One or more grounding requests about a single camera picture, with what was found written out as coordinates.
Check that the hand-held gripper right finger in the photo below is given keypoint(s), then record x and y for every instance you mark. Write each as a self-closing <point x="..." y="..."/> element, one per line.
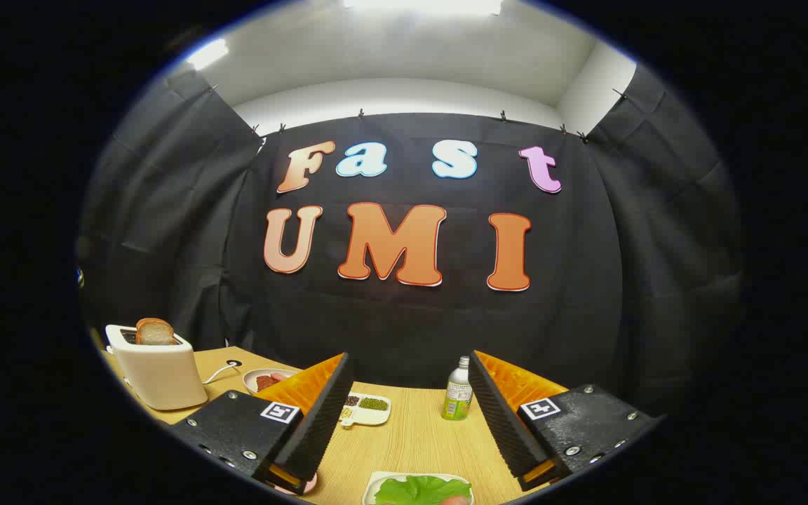
<point x="502" y="421"/>

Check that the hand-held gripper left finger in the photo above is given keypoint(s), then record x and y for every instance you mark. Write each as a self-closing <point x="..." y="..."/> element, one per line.
<point x="323" y="421"/>

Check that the green lettuce leaf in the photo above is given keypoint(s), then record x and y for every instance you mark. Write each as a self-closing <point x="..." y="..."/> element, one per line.
<point x="418" y="491"/>

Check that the toasted bread slice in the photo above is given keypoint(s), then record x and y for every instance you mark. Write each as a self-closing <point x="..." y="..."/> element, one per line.
<point x="155" y="333"/>

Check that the white divided dish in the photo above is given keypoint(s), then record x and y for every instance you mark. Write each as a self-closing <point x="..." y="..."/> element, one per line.
<point x="369" y="419"/>

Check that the silver bottle green label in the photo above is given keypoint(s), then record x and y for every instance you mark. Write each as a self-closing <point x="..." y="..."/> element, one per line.
<point x="456" y="400"/>

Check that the heap of green beans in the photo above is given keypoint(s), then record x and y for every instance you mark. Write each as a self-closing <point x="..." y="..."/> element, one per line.
<point x="374" y="404"/>

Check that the pink plate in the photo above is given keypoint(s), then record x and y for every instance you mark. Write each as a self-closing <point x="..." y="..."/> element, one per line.
<point x="311" y="482"/>

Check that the brown meat piece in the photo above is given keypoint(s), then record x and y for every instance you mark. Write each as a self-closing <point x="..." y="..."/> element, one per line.
<point x="266" y="383"/>

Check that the white oblong tray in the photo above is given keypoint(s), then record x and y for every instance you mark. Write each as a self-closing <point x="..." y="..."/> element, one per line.
<point x="370" y="484"/>

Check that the round white plate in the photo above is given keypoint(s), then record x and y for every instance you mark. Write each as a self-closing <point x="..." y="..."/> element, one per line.
<point x="250" y="376"/>

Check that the black backdrop cloth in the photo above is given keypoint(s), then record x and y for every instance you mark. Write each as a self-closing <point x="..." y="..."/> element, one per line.
<point x="411" y="330"/>

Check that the white toaster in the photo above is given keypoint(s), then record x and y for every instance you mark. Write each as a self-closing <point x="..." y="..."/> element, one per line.
<point x="165" y="379"/>

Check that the small ceiling light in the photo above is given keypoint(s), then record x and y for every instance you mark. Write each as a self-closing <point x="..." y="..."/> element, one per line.
<point x="206" y="54"/>

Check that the long ceiling light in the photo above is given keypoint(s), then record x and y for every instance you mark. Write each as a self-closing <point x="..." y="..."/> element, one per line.
<point x="421" y="5"/>

